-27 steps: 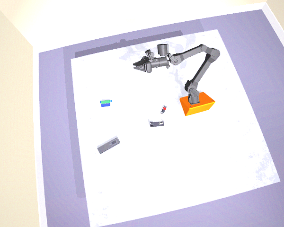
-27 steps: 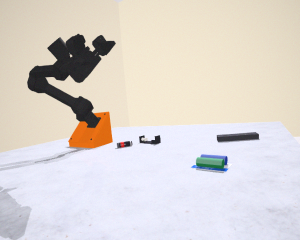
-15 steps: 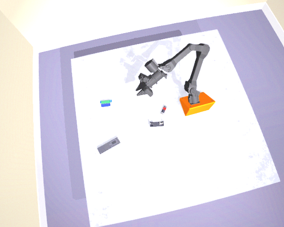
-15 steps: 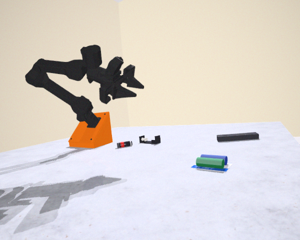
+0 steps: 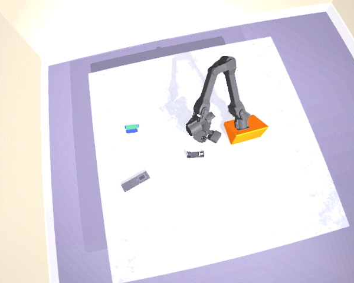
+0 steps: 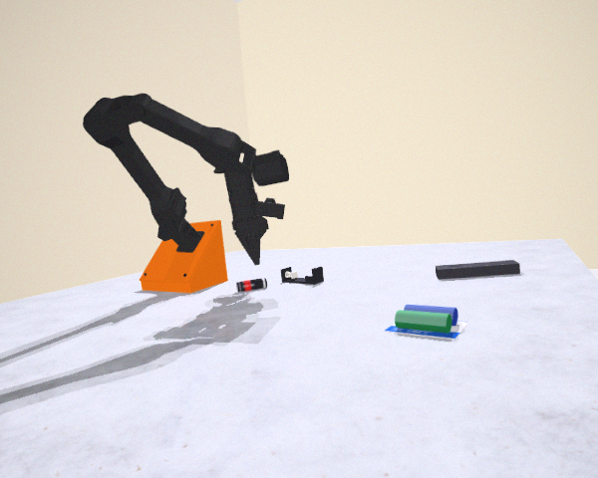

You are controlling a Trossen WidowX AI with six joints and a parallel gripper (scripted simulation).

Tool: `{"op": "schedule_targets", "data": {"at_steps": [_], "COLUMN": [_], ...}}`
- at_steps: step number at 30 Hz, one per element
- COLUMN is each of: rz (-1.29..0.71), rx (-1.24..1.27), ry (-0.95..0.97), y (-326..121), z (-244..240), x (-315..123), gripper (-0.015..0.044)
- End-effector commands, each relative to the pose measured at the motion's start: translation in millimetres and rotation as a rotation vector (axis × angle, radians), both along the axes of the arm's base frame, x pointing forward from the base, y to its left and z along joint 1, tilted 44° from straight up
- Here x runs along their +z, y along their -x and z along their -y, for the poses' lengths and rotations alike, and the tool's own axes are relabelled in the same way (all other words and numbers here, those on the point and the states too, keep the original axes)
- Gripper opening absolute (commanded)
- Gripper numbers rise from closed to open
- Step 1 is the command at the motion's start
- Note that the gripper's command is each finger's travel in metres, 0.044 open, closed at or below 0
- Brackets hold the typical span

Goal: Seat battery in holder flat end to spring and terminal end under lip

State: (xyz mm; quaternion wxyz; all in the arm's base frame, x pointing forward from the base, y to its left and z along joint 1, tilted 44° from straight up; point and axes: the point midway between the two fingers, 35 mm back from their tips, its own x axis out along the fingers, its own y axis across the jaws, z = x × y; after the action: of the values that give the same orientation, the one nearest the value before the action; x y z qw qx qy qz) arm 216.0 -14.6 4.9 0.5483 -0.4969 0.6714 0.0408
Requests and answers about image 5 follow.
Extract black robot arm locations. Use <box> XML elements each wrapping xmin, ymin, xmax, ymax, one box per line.
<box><xmin>186</xmin><ymin>56</ymin><xmax>250</xmax><ymax>143</ymax></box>

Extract black rectangular bar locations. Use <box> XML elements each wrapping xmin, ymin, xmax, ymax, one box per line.
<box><xmin>121</xmin><ymin>171</ymin><xmax>150</xmax><ymax>192</ymax></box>

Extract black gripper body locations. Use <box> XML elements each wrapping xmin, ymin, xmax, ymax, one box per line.
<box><xmin>188</xmin><ymin>118</ymin><xmax>222</xmax><ymax>143</ymax></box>

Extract dark grey battery holder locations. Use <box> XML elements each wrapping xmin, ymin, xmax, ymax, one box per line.
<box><xmin>187</xmin><ymin>150</ymin><xmax>205</xmax><ymax>159</ymax></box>

